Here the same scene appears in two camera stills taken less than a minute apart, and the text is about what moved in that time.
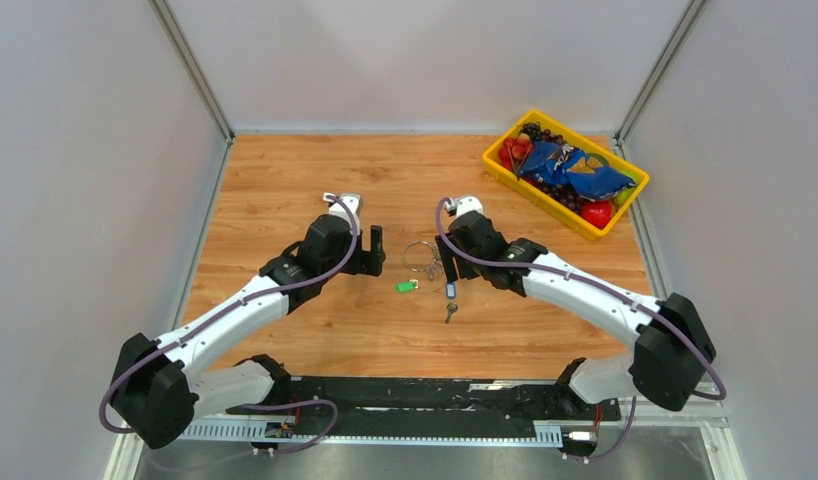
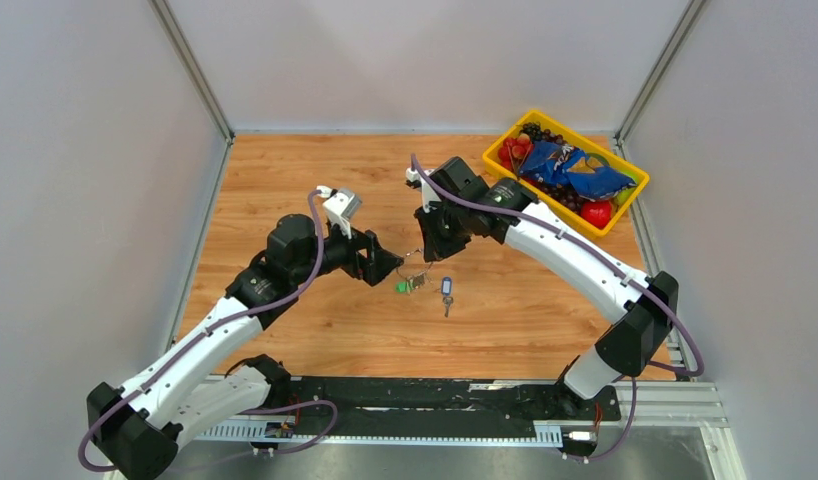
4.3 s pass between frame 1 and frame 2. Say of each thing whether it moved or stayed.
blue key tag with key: moved
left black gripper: stayed
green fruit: stayed
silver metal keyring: moved
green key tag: stayed
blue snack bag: stayed
